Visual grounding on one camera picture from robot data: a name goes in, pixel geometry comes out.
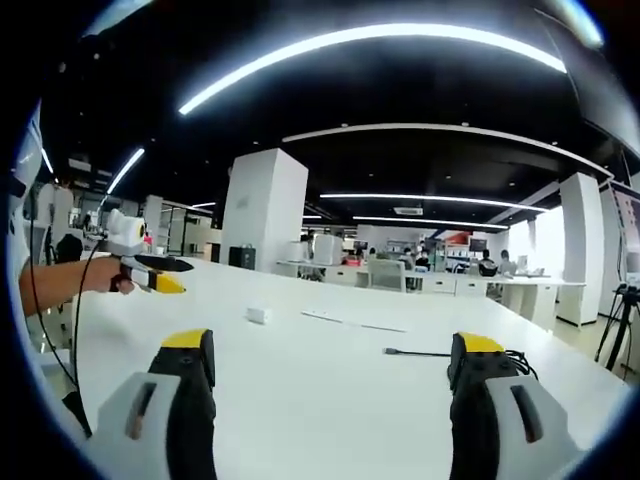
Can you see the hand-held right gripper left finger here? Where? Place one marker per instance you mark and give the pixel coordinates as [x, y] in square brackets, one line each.
[150, 415]

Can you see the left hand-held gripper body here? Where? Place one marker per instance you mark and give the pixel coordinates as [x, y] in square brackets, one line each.
[127, 232]

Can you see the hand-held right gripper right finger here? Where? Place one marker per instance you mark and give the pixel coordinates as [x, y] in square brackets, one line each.
[505, 420]

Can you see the white charger adapter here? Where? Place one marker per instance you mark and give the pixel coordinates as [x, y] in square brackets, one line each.
[257, 314]

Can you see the white desk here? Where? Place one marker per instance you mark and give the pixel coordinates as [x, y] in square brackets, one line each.
[325, 395]

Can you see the long white desk strip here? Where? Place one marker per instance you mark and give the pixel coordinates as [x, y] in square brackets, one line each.
[350, 321]

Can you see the person's left hand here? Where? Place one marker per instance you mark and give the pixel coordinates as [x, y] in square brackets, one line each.
[102, 275]

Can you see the black office chair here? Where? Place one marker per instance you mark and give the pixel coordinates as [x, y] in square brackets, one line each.
[69, 247]

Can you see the short ceiling light strip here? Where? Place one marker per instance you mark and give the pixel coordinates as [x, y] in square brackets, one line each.
[126, 170]

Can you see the black box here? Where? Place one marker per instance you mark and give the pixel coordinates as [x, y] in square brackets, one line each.
[243, 259]

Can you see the wide white column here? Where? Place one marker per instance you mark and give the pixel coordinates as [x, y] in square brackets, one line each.
[262, 205]

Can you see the person's white shirt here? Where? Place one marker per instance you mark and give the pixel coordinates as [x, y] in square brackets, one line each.
[22, 165]

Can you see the row of white office desks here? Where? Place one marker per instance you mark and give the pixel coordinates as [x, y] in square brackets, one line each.
[500, 292]

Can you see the black tripod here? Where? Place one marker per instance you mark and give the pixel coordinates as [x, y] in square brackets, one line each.
[617, 325]

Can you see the white machine box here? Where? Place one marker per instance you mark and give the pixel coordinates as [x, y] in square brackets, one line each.
[327, 249]

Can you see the narrow white column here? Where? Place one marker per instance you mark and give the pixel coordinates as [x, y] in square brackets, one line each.
[580, 250]

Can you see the grey mesh office chair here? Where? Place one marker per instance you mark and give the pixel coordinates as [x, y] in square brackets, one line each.
[386, 274]

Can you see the display screen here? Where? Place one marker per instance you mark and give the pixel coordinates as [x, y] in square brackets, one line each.
[627, 225]

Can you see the long curved ceiling light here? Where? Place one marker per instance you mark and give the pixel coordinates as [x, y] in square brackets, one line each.
[380, 32]

